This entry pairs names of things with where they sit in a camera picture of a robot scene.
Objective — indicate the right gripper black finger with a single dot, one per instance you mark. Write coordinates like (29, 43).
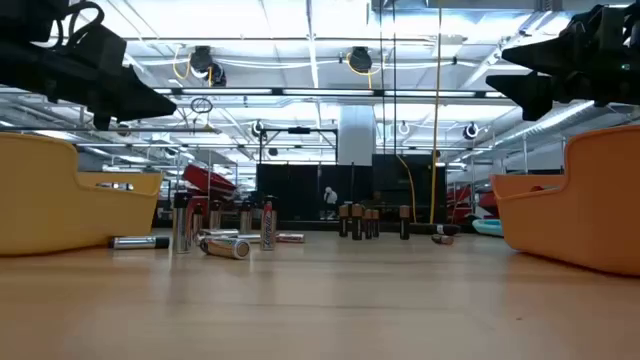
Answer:
(527, 95)
(545, 57)

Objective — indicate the silver battery black end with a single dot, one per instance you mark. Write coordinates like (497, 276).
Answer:
(135, 242)

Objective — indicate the large silver battery black cap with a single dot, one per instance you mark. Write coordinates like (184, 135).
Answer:
(181, 225)

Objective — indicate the small silver battery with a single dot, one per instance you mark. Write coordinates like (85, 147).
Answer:
(245, 220)
(198, 220)
(215, 217)

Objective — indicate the silver red Energizer battery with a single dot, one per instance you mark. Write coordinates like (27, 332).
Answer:
(268, 225)

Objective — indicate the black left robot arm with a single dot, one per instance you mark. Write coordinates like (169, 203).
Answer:
(30, 15)

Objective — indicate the yellow plastic bin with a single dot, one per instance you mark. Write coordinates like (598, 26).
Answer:
(40, 200)

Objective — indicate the red bins stack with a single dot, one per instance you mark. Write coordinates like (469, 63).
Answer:
(487, 200)

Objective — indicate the orange plastic bin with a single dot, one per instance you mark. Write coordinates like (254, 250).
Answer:
(575, 215)

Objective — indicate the teal tub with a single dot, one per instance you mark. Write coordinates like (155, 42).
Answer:
(489, 227)

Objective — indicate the black cylinder white label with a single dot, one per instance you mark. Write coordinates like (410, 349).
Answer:
(447, 229)

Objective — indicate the small copper black battery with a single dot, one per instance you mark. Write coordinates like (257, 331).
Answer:
(442, 240)

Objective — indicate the white column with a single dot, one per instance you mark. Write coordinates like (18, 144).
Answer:
(356, 135)

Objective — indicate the person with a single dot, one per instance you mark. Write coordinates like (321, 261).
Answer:
(330, 196)

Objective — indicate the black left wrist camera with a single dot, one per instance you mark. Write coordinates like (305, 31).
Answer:
(97, 50)

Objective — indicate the black overhead rig frame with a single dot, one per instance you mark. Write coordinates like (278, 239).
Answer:
(299, 130)

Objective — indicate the black partition wall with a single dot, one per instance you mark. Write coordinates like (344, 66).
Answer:
(300, 190)

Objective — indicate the black aluminium table frame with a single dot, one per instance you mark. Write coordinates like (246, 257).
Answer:
(310, 226)

